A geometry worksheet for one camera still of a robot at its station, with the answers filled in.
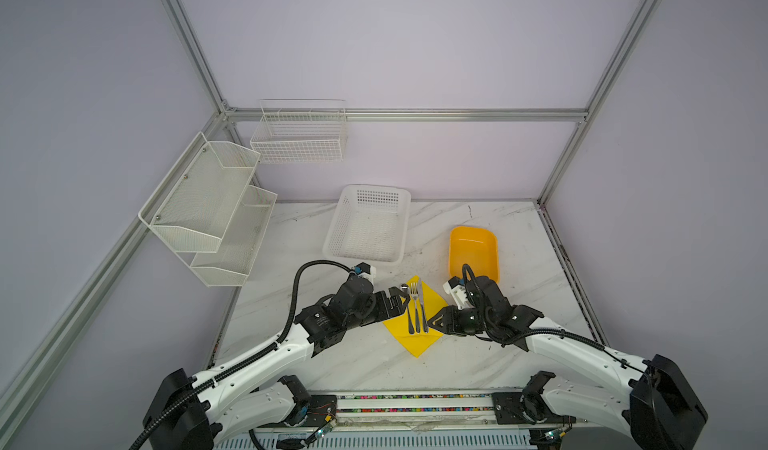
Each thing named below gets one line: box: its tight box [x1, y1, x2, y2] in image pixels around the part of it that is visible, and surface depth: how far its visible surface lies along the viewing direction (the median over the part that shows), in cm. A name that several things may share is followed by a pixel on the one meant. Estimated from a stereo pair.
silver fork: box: [410, 281, 421, 333], surface depth 97 cm
